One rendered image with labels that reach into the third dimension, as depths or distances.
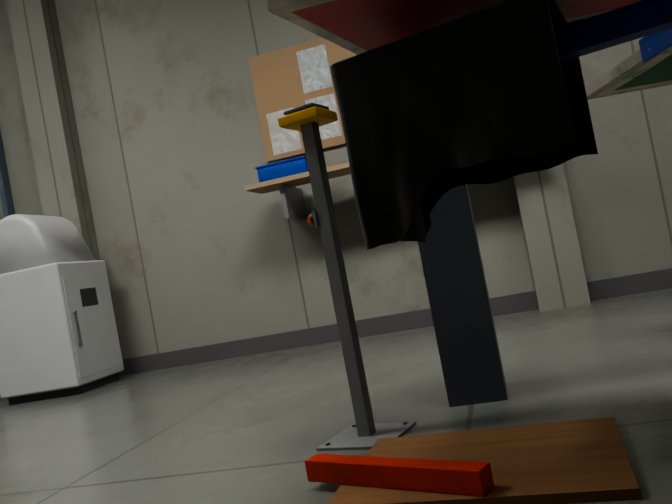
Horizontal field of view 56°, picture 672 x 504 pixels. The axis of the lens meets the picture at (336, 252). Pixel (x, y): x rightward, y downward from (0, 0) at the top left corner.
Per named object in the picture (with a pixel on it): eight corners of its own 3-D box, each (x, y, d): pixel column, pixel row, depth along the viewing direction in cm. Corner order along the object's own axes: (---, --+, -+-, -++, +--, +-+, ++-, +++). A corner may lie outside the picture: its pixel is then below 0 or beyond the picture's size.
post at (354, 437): (316, 451, 179) (255, 119, 181) (351, 427, 198) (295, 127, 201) (386, 448, 168) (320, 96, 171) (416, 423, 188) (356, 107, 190)
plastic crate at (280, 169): (318, 175, 422) (315, 159, 422) (308, 172, 399) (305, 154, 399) (270, 186, 430) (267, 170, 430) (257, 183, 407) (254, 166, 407)
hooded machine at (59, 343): (129, 377, 461) (99, 207, 464) (82, 394, 408) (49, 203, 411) (55, 388, 476) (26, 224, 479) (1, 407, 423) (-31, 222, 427)
